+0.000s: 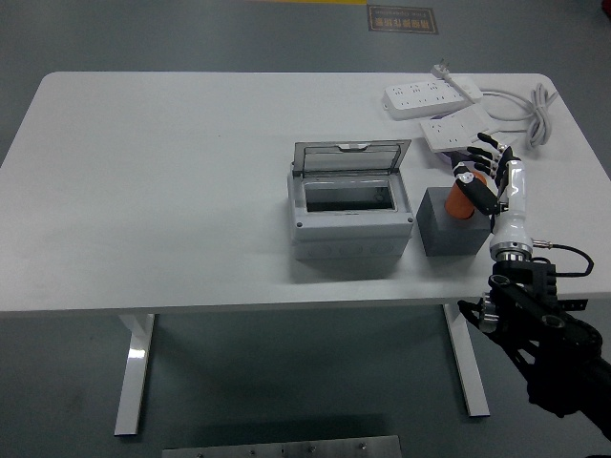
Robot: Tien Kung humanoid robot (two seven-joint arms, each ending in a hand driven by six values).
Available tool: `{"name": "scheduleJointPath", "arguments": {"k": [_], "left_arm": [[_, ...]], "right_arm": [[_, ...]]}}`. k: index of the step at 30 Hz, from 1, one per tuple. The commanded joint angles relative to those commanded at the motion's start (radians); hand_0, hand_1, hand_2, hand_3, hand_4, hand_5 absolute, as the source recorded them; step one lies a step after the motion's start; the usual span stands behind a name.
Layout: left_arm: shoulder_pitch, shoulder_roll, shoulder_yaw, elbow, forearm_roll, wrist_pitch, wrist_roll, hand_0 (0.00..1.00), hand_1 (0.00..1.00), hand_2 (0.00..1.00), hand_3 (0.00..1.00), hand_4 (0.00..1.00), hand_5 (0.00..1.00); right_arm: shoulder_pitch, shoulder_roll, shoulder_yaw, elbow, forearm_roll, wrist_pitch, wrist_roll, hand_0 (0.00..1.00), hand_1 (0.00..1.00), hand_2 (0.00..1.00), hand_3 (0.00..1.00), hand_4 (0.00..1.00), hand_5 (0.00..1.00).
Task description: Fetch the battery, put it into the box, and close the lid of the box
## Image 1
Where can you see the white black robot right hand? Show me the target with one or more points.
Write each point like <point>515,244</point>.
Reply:
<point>511,224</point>

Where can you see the wide white power strip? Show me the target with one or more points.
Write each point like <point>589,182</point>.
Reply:
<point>420,102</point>

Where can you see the brown floor sign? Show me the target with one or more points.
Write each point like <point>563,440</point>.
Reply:
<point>403,20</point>

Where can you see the grey block with round hole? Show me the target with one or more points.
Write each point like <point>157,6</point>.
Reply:
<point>448,238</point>

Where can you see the grey metal plate with screws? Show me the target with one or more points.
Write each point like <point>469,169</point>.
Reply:
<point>286,448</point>

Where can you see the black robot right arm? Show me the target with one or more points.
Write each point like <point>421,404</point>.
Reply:
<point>539,296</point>

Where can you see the smoky transparent box lid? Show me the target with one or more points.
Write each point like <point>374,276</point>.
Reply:
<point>353,160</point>

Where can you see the white table leg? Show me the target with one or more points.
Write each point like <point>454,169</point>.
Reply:
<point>133,372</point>
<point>470,372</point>

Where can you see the white power plug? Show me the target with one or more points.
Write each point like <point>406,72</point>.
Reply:
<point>441,69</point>

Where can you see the black table control box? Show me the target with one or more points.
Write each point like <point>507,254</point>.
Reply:
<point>575,305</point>

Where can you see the orange cylindrical battery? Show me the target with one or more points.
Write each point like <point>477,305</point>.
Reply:
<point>458,205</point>

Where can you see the grey plastic junction box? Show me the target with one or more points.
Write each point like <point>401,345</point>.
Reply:
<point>348,234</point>

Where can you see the white wall socket panel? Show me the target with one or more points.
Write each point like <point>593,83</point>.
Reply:
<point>444,133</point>

